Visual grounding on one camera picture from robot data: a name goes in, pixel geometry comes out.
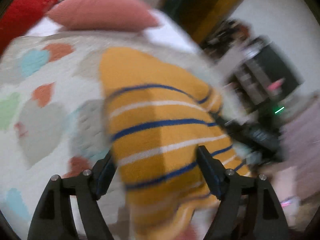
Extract yellow striped knit sweater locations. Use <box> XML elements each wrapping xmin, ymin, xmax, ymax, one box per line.
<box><xmin>99</xmin><ymin>47</ymin><xmax>249</xmax><ymax>239</ymax></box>

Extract person's right hand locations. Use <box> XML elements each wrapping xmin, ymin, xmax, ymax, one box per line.
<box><xmin>259</xmin><ymin>165</ymin><xmax>300</xmax><ymax>228</ymax></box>

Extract pink bottle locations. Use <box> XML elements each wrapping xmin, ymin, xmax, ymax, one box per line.
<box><xmin>267</xmin><ymin>78</ymin><xmax>285</xmax><ymax>92</ymax></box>

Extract white shelf unit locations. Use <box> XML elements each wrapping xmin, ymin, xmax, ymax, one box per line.
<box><xmin>217</xmin><ymin>47</ymin><xmax>285</xmax><ymax>115</ymax></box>

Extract black television screen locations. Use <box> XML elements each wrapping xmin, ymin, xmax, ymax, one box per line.
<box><xmin>252</xmin><ymin>36</ymin><xmax>302</xmax><ymax>100</ymax></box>

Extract heart patterned bed quilt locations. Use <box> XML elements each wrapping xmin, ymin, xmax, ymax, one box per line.
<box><xmin>1</xmin><ymin>33</ymin><xmax>220</xmax><ymax>239</ymax></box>

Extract cluttered black rack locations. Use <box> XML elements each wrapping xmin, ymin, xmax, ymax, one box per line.
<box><xmin>200</xmin><ymin>19</ymin><xmax>251</xmax><ymax>56</ymax></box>

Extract wooden door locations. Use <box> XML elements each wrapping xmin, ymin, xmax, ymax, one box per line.
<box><xmin>158</xmin><ymin>0</ymin><xmax>242</xmax><ymax>44</ymax></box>

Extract red embroidered quilt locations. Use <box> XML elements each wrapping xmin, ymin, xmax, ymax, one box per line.
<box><xmin>1</xmin><ymin>0</ymin><xmax>59</xmax><ymax>53</ymax></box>

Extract pink pillow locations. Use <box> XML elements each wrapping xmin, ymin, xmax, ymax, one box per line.
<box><xmin>47</xmin><ymin>0</ymin><xmax>159</xmax><ymax>32</ymax></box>

